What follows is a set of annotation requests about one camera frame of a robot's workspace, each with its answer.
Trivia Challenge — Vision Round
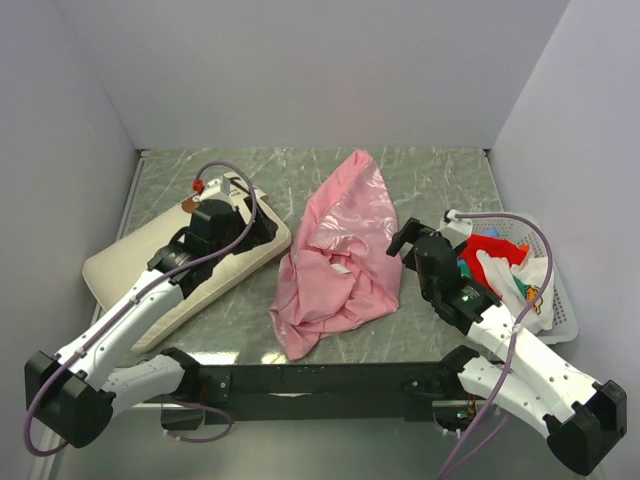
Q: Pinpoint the pink pillowcase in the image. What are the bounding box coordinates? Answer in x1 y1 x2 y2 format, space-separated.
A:
269 150 402 361

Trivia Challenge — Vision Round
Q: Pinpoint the cream pillow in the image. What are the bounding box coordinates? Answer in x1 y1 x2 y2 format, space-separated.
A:
82 172 291 353

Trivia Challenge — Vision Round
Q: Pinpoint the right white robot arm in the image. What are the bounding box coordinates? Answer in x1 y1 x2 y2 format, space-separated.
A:
386 210 627 476

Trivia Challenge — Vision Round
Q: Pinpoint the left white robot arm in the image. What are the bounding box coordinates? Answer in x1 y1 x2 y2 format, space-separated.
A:
23 198 275 456

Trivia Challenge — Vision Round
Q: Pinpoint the white printed cloth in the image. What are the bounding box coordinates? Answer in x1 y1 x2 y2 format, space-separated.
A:
477 251 554 334

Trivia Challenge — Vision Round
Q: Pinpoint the red cloth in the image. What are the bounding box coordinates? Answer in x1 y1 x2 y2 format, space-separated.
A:
458 234 529 286

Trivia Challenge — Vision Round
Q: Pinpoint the white plastic basket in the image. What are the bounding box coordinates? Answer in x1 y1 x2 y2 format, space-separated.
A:
472 212 579 345

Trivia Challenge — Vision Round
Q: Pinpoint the black base bar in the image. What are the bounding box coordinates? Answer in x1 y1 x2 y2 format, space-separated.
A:
153 346 480 421

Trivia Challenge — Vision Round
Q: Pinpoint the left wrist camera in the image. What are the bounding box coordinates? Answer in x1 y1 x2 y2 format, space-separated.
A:
192 175 232 204

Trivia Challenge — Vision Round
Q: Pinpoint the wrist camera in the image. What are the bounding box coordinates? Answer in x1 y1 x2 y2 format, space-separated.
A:
192 175 232 204
437 209 473 248

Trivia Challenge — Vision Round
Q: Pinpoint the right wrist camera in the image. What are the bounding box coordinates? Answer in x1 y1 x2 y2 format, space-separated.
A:
437 209 473 248

